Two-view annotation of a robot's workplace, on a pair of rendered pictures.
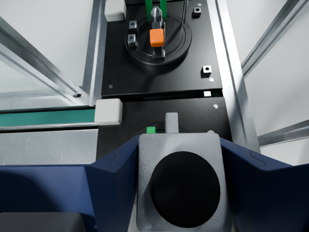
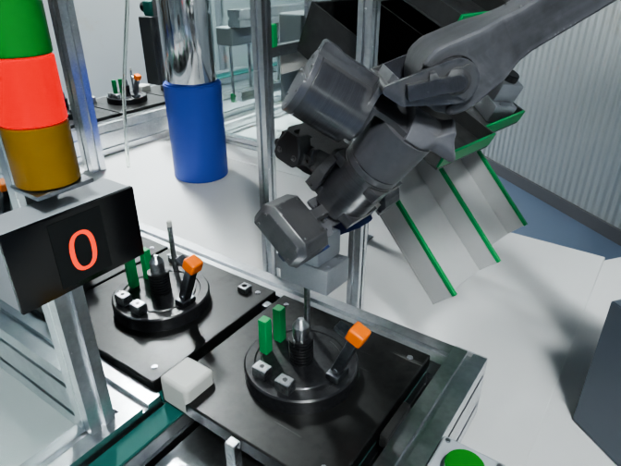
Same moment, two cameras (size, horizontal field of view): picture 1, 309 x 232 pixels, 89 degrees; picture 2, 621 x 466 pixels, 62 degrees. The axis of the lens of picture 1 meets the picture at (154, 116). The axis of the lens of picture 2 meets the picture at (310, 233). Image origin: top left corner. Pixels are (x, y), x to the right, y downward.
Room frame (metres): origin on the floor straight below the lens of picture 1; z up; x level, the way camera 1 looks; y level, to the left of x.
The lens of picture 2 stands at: (-0.20, 0.45, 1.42)
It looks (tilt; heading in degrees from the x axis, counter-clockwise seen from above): 28 degrees down; 294
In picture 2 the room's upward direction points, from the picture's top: straight up
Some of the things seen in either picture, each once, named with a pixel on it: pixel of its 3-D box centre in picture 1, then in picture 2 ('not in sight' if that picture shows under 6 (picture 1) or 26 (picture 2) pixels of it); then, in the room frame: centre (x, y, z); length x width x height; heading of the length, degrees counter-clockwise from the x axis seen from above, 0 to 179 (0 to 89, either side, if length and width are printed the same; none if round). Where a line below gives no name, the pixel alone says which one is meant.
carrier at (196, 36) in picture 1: (157, 26); (158, 277); (0.25, -0.05, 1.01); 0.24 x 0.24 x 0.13; 79
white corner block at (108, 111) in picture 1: (110, 113); (188, 385); (0.12, 0.08, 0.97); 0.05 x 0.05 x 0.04; 79
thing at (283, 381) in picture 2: not in sight; (285, 384); (0.00, 0.06, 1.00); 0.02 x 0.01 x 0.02; 169
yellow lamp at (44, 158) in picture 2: not in sight; (42, 151); (0.16, 0.17, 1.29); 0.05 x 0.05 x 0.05
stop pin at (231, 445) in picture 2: not in sight; (233, 454); (0.03, 0.13, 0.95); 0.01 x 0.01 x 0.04; 79
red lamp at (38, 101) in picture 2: not in sight; (25, 88); (0.16, 0.17, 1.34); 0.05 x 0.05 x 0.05
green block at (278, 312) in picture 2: not in sight; (279, 324); (0.04, -0.02, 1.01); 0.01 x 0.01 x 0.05; 79
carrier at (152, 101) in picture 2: not in sight; (125, 89); (1.16, -1.01, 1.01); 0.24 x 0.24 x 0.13; 79
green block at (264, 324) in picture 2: (152, 134); (265, 335); (0.05, 0.01, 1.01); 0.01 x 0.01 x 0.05; 79
